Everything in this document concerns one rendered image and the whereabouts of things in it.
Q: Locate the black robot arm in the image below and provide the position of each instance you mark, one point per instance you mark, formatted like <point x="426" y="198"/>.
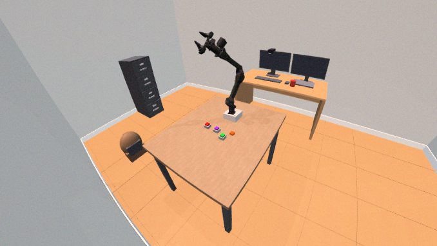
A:
<point x="220" y="52"/>

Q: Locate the green button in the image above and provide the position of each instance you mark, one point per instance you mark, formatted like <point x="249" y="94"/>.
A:
<point x="222" y="136"/>

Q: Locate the purple button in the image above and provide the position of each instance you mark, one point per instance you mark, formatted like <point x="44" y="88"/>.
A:
<point x="216" y="129"/>

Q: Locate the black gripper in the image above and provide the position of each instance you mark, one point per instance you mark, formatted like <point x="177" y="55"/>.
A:
<point x="202" y="48"/>

